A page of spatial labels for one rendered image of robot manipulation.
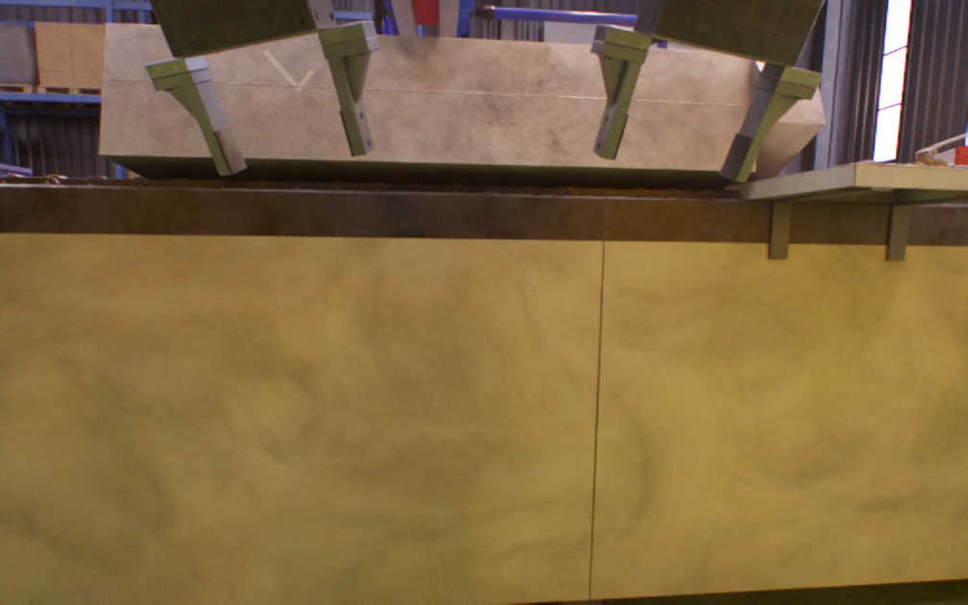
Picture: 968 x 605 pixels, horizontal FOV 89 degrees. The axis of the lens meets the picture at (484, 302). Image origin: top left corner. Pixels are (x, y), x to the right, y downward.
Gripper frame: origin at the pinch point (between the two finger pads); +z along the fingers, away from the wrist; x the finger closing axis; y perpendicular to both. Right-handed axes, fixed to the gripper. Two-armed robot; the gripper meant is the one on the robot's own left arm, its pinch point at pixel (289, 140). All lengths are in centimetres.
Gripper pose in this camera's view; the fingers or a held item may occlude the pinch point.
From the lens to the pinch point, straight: 51.2
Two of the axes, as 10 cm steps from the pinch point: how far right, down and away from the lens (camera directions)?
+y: 1.1, -5.0, 8.6
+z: 1.6, 8.6, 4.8
